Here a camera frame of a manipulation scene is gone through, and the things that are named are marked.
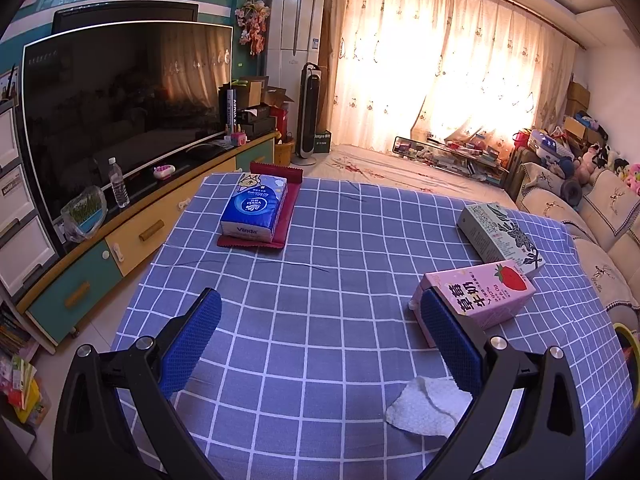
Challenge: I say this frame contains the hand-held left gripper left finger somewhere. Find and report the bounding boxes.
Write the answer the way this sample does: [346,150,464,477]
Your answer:
[52,287,223,480]

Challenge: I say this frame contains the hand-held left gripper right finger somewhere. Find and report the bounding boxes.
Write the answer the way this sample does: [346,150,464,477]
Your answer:
[419,287,586,480]

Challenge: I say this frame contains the pink strawberry milk carton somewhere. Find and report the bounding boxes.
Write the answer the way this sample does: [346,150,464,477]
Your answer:
[411,260,537,348]

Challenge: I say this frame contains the white paper towel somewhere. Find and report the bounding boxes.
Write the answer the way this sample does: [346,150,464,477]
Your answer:
[385,375,473,437]

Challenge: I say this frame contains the yellow rimmed bin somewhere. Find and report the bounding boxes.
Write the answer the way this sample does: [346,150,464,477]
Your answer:
[614,322,640,408]

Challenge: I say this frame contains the blue checked tablecloth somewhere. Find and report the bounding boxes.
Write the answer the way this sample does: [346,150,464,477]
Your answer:
[111,172,636,480]

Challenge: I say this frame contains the pale green printed carton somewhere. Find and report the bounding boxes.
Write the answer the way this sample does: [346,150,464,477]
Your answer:
[456,202,547,279]

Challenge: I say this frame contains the blue tissue pack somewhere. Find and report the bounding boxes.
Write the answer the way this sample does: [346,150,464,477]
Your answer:
[220,172,288,238]

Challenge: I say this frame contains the plastic bag with greens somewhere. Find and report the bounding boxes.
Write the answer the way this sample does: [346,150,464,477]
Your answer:
[60,185,108,245]

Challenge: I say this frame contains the pile of colourful books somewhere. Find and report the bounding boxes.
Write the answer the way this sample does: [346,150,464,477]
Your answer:
[0,305,51,426]

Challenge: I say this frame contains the clear water bottle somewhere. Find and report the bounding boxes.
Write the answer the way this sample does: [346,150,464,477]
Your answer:
[107,156,131,209]

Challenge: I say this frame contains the cluttered glass coffee table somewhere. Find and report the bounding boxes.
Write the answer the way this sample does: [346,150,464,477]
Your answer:
[392,132,511,186]

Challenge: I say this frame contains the beige floral floor mat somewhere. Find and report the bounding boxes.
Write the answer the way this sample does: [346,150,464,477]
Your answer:
[300,142,516,206]

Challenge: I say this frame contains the beige covered sofa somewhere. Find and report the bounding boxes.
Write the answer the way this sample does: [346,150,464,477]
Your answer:
[515,160,640,326]

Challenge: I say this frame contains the yellow wooden bucket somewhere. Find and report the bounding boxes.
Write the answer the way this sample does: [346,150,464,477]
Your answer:
[274,139,297,166]

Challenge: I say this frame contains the white plastic drawer unit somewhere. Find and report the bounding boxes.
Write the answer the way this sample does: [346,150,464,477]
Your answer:
[0,100,58,301]

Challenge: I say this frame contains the white blue bag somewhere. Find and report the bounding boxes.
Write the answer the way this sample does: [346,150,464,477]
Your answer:
[530,129,561,153]

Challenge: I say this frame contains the pile of plush toys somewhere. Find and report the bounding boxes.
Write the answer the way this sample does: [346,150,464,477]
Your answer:
[550,142,640,196]

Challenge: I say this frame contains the black upright box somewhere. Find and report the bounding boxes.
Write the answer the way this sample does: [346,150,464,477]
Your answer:
[220,89,237,136]

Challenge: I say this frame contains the red box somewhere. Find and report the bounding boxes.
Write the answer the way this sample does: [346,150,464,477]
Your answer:
[272,105,291,142]

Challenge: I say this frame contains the large curved television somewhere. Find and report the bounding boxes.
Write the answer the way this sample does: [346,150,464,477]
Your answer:
[20,20,235,261]

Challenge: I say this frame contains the brown cardboard box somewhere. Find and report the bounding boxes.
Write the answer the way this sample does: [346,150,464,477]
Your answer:
[237,76,270,110]

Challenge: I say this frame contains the black tower fan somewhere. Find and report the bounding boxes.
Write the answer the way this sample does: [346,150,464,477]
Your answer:
[295,62,322,166]

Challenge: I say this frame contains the open cardboard box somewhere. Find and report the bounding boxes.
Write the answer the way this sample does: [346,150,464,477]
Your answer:
[262,87,296,108]

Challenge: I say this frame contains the stacked brown cardboard boxes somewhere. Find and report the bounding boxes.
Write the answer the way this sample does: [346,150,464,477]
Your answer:
[564,80,593,131]

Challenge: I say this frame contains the cream embroidered curtains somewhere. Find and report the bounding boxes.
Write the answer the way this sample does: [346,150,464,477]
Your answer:
[320,0,578,156]

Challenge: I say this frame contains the hanging pink flower bunch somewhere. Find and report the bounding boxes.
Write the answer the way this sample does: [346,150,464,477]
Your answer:
[235,0,271,56]

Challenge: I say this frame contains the white standing air conditioner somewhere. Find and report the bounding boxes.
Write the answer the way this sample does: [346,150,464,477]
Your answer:
[264,0,326,146]

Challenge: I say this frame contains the black wall-mounted panel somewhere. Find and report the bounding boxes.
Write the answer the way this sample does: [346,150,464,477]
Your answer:
[52,1,200,36]

